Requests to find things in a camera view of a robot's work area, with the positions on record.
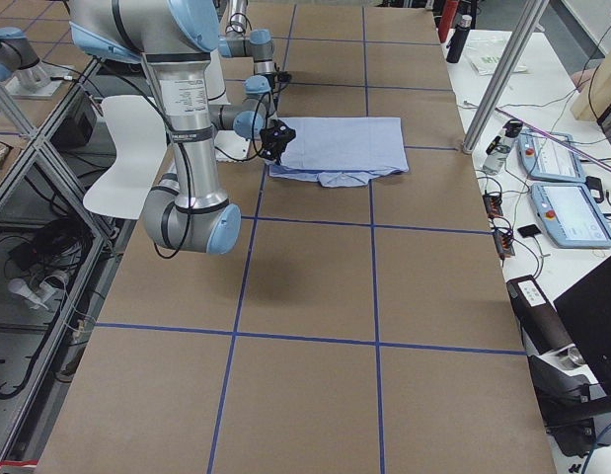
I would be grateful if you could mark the light blue striped shirt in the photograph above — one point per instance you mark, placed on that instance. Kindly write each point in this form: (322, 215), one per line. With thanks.
(342, 152)

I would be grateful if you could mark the lower teach pendant tablet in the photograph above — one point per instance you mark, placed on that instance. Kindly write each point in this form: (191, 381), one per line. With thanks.
(570, 216)

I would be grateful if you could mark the small orange circuit board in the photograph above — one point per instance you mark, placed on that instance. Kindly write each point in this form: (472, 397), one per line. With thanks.
(492, 204)

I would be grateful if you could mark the white paper green print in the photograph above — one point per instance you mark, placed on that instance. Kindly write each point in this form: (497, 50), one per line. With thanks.
(484, 55)

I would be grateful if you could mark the black water bottle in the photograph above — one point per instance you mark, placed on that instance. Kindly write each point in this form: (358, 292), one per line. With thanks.
(457, 41)

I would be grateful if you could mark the black monitor screen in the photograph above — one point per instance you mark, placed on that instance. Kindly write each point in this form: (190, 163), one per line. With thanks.
(585, 311)

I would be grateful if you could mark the teach pendant tablet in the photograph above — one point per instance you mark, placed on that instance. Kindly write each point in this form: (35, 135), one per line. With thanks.
(570, 216)
(546, 160)

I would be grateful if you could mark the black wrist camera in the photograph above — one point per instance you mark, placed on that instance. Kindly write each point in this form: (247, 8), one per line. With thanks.
(283, 78)
(275, 138)

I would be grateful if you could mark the red cylinder bottle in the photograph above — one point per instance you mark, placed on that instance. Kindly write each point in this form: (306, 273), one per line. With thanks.
(448, 13)

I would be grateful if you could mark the metal rod stand green tip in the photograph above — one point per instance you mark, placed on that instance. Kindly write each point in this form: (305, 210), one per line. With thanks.
(549, 136)

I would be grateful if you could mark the black brown device box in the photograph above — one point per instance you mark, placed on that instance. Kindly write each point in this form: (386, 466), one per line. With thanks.
(541, 328)

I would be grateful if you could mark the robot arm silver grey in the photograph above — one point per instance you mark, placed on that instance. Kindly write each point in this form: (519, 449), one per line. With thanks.
(174, 41)
(241, 40)

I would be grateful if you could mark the white pedestal column with base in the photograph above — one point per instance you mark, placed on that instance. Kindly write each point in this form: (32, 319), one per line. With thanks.
(229, 147)

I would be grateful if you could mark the white plastic chair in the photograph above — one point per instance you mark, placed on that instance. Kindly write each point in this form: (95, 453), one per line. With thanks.
(139, 137)

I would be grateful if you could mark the upper teach pendant tablet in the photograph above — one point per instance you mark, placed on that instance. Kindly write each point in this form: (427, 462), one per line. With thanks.
(546, 160)

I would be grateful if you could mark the aluminium frame post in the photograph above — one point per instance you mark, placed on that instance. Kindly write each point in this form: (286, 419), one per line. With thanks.
(519, 38)

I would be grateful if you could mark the clear plastic bottle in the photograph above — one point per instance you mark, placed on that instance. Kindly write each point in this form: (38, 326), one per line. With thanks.
(500, 147)

